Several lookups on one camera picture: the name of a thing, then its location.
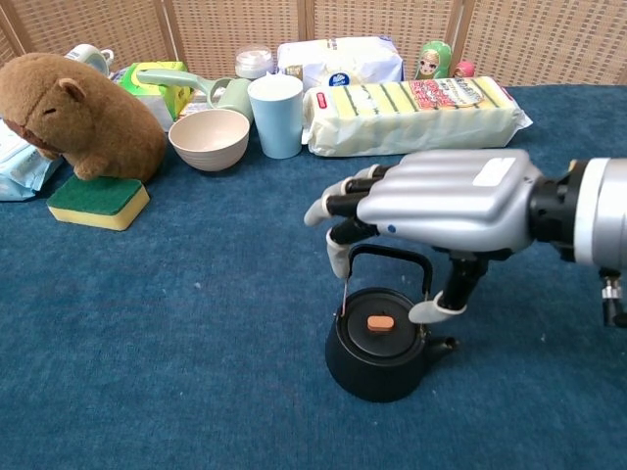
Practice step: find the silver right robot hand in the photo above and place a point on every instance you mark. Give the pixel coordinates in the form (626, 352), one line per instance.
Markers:
(441, 196)

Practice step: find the black lid with orange knob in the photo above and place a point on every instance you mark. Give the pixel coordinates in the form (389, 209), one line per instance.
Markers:
(392, 340)

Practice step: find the black cast iron teapot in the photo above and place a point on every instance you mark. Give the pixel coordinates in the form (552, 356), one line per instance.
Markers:
(372, 377)

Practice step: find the yellow sponge multipack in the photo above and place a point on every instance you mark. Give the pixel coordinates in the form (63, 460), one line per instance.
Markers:
(416, 122)

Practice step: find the green matryoshka doll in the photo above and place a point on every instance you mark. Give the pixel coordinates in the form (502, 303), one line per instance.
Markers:
(432, 61)

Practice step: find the white plastic bag pack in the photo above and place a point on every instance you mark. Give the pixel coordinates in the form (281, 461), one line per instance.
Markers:
(343, 59)

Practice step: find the light blue cup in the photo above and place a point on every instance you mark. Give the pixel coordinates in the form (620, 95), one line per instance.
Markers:
(276, 122)

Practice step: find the white lidded jar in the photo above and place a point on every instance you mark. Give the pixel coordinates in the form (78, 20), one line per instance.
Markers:
(253, 61)

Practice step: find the beige bowl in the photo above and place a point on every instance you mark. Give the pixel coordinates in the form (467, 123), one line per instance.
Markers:
(210, 147)

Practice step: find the wicker folding screen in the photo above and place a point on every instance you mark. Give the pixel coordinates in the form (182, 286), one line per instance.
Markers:
(235, 29)

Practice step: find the blue tablecloth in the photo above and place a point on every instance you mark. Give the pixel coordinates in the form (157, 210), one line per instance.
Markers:
(196, 318)

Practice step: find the green tissue box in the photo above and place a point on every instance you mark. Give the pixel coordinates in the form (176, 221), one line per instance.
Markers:
(147, 90)

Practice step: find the green and yellow sponge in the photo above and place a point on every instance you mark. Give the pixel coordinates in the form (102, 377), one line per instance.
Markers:
(93, 198)

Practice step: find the brown capybara plush toy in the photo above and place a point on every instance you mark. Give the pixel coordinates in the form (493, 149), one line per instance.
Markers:
(98, 127)

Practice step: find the white hand mixer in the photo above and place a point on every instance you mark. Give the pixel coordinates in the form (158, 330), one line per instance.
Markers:
(90, 56)

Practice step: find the light blue wet wipes pack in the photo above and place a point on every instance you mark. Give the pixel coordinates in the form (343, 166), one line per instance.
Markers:
(19, 166)

